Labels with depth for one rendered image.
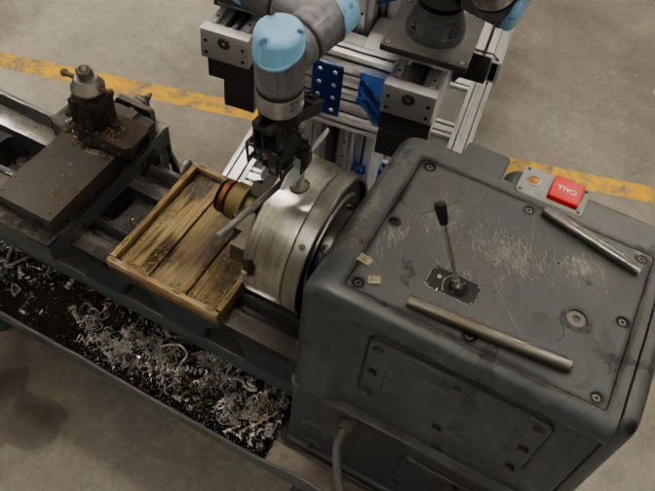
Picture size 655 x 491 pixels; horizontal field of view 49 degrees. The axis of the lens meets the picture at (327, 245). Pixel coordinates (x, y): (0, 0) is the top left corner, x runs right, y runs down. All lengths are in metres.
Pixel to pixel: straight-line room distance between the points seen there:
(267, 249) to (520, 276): 0.47
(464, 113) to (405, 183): 1.79
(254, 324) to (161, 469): 0.91
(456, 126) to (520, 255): 1.78
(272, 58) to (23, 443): 1.79
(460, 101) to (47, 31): 2.01
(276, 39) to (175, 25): 2.81
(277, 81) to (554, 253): 0.61
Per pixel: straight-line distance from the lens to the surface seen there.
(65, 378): 2.62
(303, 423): 1.73
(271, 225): 1.37
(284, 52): 1.03
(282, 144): 1.18
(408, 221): 1.33
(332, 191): 1.38
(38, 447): 2.54
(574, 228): 1.40
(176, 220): 1.79
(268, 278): 1.41
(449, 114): 3.15
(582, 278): 1.36
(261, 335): 1.62
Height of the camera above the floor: 2.27
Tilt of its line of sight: 53 degrees down
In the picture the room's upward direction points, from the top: 8 degrees clockwise
